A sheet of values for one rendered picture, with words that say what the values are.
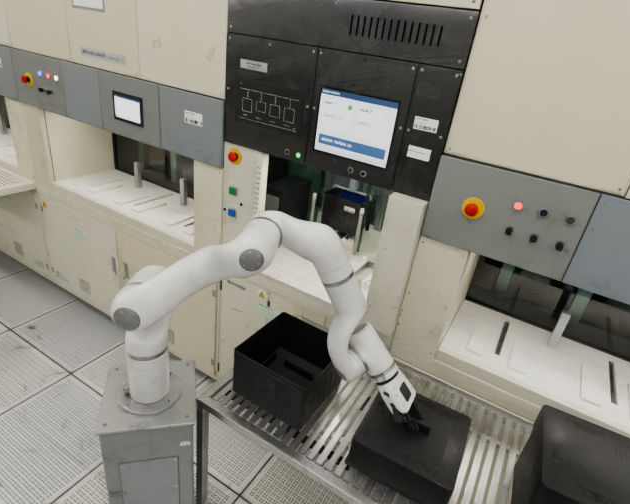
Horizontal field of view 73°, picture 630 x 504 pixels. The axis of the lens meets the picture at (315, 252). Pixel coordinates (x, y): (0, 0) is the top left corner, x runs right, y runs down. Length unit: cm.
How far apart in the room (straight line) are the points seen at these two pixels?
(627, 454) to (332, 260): 88
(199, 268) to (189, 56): 104
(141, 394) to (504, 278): 146
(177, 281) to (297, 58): 87
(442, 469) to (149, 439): 85
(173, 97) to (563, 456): 183
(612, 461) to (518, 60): 105
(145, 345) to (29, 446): 128
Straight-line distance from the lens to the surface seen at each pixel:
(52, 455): 245
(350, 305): 113
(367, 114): 149
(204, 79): 189
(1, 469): 248
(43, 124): 294
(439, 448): 136
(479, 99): 139
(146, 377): 141
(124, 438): 149
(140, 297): 119
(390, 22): 147
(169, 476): 163
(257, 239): 101
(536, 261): 145
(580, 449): 135
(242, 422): 143
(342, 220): 222
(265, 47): 169
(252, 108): 174
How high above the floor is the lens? 185
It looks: 27 degrees down
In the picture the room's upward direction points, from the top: 8 degrees clockwise
